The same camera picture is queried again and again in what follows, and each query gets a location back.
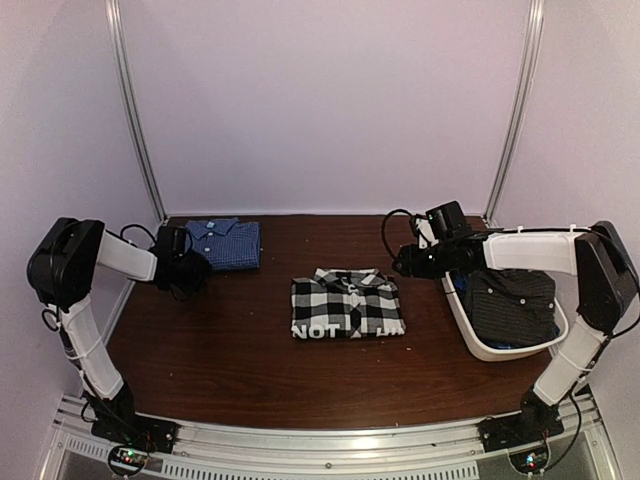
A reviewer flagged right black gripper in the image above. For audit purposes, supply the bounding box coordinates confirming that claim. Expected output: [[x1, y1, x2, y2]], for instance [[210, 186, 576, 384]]
[[392, 241, 455, 279]]

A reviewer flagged blue shirt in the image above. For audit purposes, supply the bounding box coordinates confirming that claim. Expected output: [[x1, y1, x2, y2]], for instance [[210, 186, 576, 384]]
[[185, 217, 262, 271]]

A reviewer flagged black white checked shirt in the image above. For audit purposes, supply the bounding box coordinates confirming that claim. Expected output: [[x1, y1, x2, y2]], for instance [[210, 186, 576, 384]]
[[290, 268, 406, 340]]

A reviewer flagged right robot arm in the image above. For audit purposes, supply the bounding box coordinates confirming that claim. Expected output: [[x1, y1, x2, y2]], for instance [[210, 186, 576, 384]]
[[387, 201, 639, 442]]

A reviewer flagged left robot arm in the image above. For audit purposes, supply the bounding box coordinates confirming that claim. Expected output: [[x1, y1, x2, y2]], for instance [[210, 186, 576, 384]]
[[27, 217, 211, 444]]

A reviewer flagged dark striped shirt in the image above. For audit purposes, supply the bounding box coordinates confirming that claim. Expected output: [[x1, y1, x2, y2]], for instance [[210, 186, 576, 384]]
[[463, 269, 559, 348]]

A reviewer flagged white plastic basket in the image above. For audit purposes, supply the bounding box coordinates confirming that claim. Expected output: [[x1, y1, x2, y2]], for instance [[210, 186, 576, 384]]
[[442, 274, 569, 362]]

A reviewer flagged left small circuit board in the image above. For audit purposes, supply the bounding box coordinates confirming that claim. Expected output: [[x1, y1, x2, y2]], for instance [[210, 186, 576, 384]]
[[107, 445, 149, 476]]

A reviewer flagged small circuit board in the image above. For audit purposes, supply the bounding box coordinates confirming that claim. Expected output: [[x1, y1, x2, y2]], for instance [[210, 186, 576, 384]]
[[107, 445, 149, 476], [509, 446, 550, 475]]

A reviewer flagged right small circuit board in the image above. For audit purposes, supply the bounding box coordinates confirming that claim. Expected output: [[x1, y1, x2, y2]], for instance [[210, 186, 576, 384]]
[[509, 446, 550, 475]]

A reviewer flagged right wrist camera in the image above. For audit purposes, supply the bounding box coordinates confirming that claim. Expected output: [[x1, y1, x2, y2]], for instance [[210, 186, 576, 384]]
[[410, 215, 435, 249]]

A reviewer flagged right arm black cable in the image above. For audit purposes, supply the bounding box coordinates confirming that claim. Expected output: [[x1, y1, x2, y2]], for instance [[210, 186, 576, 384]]
[[382, 208, 416, 261]]

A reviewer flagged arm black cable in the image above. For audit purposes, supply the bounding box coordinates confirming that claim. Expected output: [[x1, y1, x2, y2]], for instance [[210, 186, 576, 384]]
[[118, 223, 161, 249], [382, 208, 416, 261]]

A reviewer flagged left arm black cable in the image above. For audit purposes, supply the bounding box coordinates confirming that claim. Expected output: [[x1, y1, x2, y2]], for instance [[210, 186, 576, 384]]
[[118, 223, 161, 249]]

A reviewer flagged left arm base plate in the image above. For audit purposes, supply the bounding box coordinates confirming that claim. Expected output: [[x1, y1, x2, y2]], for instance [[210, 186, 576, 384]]
[[91, 414, 178, 454]]

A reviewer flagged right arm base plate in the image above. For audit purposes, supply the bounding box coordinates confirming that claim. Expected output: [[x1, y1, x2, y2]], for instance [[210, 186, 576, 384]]
[[477, 413, 564, 453]]

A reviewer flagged front aluminium rail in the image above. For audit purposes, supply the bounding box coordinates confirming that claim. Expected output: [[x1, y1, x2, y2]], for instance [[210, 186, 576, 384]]
[[42, 384, 621, 480]]

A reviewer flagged right aluminium frame post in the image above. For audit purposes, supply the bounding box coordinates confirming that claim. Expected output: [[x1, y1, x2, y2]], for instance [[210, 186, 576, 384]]
[[483, 0, 545, 224]]

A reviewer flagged aluminium frame post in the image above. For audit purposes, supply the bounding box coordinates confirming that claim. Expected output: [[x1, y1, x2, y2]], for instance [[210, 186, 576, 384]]
[[483, 0, 545, 224], [105, 0, 168, 222]]

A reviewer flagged left aluminium frame post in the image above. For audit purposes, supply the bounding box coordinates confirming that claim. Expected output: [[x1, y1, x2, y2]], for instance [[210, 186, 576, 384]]
[[105, 0, 168, 222]]

